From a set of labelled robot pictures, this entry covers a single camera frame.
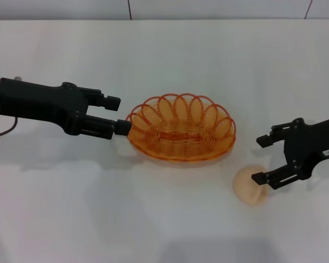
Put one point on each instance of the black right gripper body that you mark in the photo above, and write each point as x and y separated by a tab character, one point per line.
309	148

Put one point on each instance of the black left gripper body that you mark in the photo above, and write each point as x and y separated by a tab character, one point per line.
38	104

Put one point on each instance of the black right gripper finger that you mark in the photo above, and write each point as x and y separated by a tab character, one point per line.
264	142
259	178

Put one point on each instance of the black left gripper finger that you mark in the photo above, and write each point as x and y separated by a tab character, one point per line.
123	128
112	103

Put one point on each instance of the beige toy dumpling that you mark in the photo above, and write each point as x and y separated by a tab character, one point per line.
245	189

